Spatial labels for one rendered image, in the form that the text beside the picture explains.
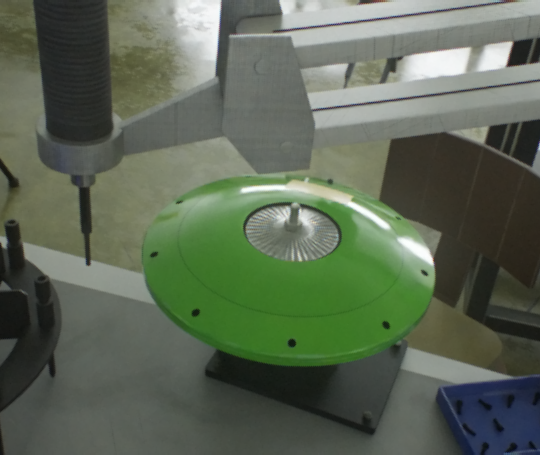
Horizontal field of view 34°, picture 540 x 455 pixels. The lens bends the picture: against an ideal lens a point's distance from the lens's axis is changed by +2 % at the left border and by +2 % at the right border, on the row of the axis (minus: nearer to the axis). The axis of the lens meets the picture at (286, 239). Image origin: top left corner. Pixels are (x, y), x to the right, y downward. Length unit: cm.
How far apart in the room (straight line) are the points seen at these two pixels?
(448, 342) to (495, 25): 106
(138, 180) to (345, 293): 214
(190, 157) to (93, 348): 210
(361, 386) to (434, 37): 56
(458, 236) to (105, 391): 84
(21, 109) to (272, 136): 287
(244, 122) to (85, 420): 52
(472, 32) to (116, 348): 63
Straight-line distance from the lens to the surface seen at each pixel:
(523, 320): 237
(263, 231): 92
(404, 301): 89
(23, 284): 102
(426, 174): 160
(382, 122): 54
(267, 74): 50
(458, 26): 52
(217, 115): 54
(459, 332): 157
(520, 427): 102
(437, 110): 55
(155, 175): 299
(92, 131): 53
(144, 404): 97
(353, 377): 101
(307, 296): 85
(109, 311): 108
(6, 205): 287
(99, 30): 51
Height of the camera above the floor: 164
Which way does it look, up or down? 37 degrees down
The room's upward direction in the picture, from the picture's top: 7 degrees clockwise
